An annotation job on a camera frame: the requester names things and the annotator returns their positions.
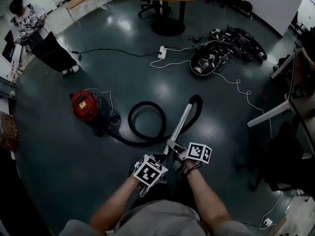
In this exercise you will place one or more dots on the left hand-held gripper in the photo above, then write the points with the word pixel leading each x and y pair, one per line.
pixel 150 171

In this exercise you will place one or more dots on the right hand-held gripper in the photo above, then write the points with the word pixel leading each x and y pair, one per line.
pixel 199 154

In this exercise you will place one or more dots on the silver metal vacuum tube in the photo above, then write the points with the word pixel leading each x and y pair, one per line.
pixel 180 122

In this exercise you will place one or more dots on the person's left forearm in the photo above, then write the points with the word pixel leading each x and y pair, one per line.
pixel 115 200

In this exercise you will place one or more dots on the person's right forearm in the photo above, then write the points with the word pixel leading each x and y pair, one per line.
pixel 209 200

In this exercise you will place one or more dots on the red vacuum cleaner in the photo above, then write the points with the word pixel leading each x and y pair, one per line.
pixel 82 104

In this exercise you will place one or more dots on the person's grey shirt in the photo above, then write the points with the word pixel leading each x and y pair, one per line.
pixel 160 220

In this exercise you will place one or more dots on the open black oval case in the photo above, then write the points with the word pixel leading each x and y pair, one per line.
pixel 209 58

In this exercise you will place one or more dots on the white power strip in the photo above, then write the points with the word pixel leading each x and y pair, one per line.
pixel 267 222
pixel 162 53

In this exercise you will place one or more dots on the brown box with clear bag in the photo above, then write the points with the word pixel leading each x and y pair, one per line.
pixel 8 131

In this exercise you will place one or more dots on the black swivel chair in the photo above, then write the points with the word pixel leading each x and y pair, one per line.
pixel 147 7

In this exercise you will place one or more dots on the small black backpack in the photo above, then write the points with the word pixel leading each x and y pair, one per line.
pixel 235 1
pixel 246 8

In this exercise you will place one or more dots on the grey folded hand cart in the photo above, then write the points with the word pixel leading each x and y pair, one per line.
pixel 7 88

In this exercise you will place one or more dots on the pile of red white packets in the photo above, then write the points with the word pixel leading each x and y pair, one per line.
pixel 14 70

